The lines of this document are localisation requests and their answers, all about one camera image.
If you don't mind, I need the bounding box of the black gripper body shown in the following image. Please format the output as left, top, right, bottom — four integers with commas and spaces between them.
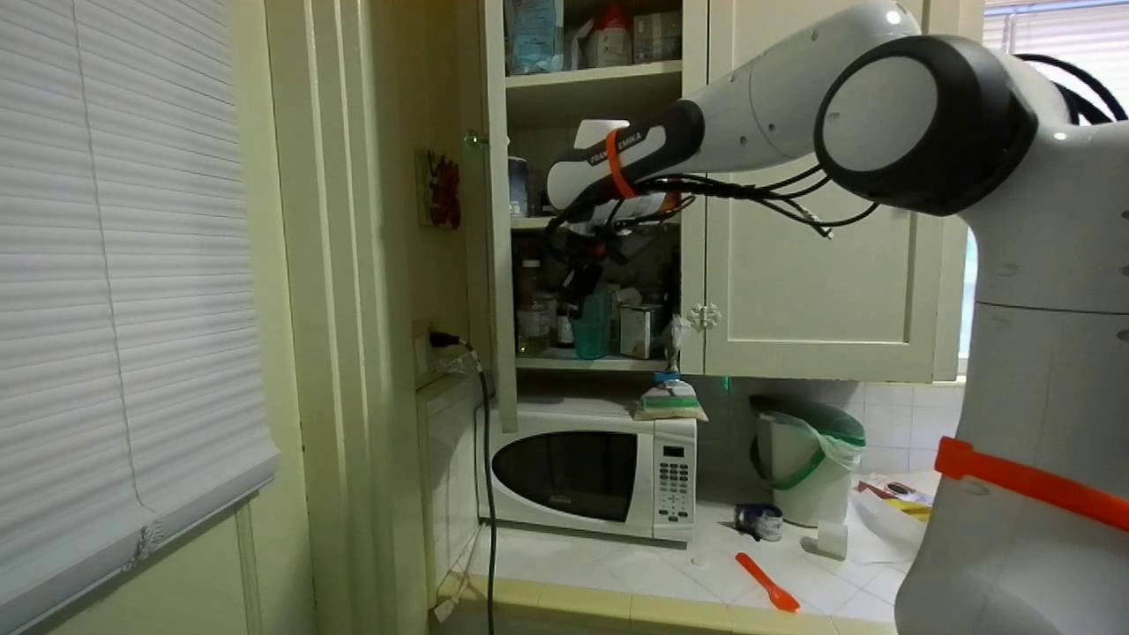
534, 214, 680, 304

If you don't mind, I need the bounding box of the teal translucent plastic cup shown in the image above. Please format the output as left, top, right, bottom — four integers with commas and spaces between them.
571, 287, 616, 361

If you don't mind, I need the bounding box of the closed cream cupboard door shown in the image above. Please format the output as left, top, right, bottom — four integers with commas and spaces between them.
702, 0, 946, 382

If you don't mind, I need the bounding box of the white can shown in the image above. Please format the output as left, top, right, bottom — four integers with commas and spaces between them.
613, 300, 658, 363

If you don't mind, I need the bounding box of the glass jar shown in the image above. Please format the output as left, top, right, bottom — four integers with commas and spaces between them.
515, 287, 560, 353

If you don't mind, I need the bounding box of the white snack bag red print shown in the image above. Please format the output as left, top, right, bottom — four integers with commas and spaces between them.
634, 367, 713, 423

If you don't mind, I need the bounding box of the dark red hanging card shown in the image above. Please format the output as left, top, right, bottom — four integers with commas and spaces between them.
420, 147, 466, 233

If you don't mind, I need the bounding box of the white bottle with red cap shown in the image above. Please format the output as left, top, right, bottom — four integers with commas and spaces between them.
580, 0, 639, 69

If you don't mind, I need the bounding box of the clear plastic container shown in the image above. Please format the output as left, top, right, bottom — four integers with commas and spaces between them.
631, 8, 683, 63

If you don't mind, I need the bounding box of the blue plastic bag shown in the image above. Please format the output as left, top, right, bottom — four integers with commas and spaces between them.
506, 0, 571, 77

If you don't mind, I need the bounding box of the white bin with green bag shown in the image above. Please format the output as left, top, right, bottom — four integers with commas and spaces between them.
747, 391, 870, 529

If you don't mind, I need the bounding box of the small jar with dark lid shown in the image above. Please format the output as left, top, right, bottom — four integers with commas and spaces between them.
734, 501, 786, 544

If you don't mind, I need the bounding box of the orange plastic spatula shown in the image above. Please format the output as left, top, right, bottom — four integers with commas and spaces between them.
734, 549, 805, 616

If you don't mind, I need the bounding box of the red and yellow utensil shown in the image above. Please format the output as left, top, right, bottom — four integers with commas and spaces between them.
854, 471, 935, 523

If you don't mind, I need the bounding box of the white window blind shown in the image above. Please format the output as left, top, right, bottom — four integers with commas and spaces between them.
0, 0, 282, 635

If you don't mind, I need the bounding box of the cream wall cupboard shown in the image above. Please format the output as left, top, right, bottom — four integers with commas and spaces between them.
479, 0, 987, 387

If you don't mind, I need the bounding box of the black power cable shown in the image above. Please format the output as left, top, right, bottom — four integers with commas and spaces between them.
428, 330, 506, 635

